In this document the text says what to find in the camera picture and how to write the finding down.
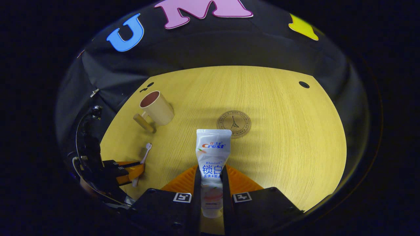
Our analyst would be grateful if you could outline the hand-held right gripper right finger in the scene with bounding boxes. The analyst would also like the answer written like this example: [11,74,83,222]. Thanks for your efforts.
[220,165,304,236]

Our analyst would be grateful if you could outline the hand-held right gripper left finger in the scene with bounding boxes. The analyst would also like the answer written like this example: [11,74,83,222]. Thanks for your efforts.
[126,165,202,236]

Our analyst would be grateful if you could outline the white toothbrush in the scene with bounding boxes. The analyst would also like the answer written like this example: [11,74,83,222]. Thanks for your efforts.
[132,143,153,187]

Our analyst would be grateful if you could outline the white toothpaste tube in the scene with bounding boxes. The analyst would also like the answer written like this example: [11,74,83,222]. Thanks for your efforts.
[196,129,232,219]

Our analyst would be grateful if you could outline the beige cup with handle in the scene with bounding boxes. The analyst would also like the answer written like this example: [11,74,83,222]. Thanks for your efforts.
[133,90,175,133]

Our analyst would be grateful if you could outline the round brown printed coaster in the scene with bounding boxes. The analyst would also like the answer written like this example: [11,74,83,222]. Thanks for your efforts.
[217,110,252,139]

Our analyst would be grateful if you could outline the yellow wooden desktop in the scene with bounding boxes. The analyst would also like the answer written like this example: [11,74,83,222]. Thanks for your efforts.
[100,66,347,235]

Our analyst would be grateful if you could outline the black backdrop cloth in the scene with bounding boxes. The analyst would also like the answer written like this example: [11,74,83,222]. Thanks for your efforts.
[56,0,371,197]

